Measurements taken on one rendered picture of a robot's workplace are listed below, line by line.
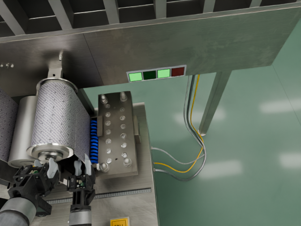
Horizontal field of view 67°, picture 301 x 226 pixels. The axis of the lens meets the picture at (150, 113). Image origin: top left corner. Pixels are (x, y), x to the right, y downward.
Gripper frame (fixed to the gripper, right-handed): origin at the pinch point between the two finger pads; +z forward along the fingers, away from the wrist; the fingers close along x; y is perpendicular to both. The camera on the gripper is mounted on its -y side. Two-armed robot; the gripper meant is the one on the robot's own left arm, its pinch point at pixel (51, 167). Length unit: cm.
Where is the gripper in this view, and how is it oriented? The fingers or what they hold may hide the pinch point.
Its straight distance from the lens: 84.1
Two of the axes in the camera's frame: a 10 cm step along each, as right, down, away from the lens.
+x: -9.9, 1.2, -0.1
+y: -1.1, -9.2, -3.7
